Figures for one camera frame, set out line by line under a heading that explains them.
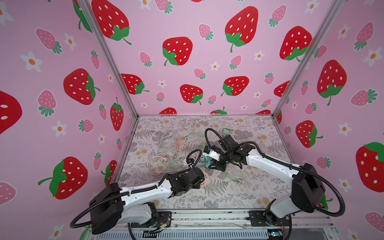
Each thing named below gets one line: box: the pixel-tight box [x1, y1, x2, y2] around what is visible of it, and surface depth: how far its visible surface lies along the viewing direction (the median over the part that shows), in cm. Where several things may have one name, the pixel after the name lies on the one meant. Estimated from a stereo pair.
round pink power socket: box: [200, 170, 210, 188], surface depth 87 cm
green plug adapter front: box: [223, 128, 230, 137], surface depth 110 cm
